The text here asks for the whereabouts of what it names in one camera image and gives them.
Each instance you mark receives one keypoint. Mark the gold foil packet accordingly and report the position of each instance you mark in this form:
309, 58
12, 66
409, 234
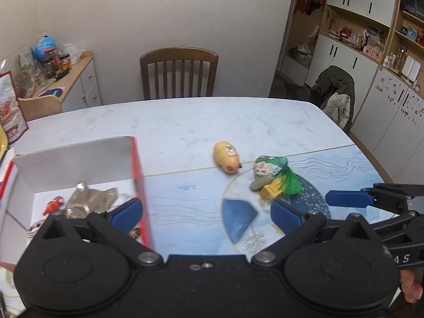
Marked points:
92, 198

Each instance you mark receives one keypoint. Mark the dark wooden slatted chair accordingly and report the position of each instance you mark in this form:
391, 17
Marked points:
179, 74

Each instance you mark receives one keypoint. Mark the green tasselled doll pendant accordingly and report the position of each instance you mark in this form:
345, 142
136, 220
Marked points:
270, 172

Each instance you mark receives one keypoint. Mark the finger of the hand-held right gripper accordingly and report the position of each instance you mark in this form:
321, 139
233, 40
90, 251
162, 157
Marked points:
397, 223
347, 198

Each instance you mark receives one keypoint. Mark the cartoon face charm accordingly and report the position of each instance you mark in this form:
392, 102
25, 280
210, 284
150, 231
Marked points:
54, 205

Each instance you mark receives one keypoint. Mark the red snack bag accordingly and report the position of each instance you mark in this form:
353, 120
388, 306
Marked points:
11, 109

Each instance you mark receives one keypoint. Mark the dark glass jar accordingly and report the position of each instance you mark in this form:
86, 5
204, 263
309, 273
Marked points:
51, 68

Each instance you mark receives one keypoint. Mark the wooden sideboard with clutter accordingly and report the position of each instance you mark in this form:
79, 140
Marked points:
84, 84

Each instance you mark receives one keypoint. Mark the blue round pad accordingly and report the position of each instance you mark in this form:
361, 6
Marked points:
51, 92

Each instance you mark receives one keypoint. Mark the blue globe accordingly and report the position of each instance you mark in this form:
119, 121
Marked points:
44, 48

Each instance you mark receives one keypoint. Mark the white and wood wall unit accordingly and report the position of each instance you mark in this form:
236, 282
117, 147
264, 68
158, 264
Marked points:
374, 49

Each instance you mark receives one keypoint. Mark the person's right hand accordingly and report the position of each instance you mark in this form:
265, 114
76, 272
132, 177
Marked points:
410, 286

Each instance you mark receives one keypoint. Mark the clear plastic bag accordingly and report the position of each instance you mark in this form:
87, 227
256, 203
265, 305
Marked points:
71, 53

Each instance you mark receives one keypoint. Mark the red hanging bag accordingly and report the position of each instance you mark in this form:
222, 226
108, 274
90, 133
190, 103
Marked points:
309, 1

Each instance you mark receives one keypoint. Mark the blue printed table mat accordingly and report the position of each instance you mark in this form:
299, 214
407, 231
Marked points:
185, 212

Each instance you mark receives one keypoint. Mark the red label jar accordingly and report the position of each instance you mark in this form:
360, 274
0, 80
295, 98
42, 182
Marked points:
65, 63

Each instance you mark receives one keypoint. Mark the dark green jacket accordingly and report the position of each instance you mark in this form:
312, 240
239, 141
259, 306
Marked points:
336, 89

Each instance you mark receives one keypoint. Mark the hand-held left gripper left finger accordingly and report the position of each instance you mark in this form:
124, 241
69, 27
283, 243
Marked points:
127, 213

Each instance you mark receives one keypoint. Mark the light wooden chair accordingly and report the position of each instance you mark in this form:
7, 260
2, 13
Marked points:
43, 107

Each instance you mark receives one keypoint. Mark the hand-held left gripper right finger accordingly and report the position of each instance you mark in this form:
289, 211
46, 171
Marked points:
285, 215

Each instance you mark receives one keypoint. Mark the yellow hamster toy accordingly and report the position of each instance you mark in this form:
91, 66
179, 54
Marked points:
227, 157

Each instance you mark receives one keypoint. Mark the red and white cardboard box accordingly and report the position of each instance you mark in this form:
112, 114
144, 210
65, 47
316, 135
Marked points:
82, 162

